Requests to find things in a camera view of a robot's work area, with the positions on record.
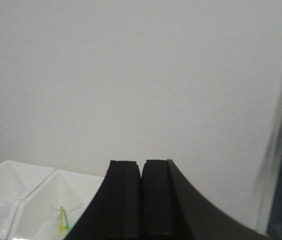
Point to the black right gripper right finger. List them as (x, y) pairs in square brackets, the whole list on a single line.
[(173, 209)]

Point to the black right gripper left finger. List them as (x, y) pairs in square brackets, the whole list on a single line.
[(115, 211)]

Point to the green plastic spatula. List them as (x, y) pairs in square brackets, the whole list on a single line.
[(67, 225)]

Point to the glass beaker in middle bin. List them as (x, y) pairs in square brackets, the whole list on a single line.
[(73, 213)]

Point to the yellow plastic spatula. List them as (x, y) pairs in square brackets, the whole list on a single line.
[(61, 225)]

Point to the white middle storage bin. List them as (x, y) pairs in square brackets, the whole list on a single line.
[(35, 219)]

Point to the white storage bin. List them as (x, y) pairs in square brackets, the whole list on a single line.
[(17, 181), (35, 219)]

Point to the white left storage bin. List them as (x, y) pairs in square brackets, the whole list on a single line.
[(17, 181)]

